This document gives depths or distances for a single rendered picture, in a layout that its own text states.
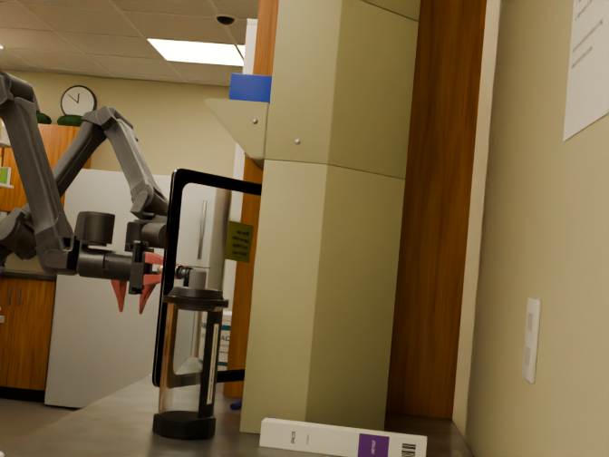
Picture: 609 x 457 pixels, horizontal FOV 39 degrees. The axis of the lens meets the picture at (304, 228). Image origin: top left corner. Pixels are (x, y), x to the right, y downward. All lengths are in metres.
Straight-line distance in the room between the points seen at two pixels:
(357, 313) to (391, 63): 0.46
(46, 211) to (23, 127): 0.19
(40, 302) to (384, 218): 5.52
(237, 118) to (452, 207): 0.56
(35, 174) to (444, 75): 0.87
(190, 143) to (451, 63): 5.47
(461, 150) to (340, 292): 0.51
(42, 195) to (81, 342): 4.98
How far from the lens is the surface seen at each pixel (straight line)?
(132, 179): 2.11
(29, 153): 1.82
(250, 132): 1.52
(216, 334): 1.43
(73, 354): 6.76
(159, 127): 7.34
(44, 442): 1.37
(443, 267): 1.87
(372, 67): 1.59
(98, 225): 1.70
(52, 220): 1.76
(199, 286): 1.44
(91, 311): 6.69
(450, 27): 1.94
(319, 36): 1.54
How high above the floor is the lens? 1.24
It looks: 2 degrees up
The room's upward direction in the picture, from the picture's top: 5 degrees clockwise
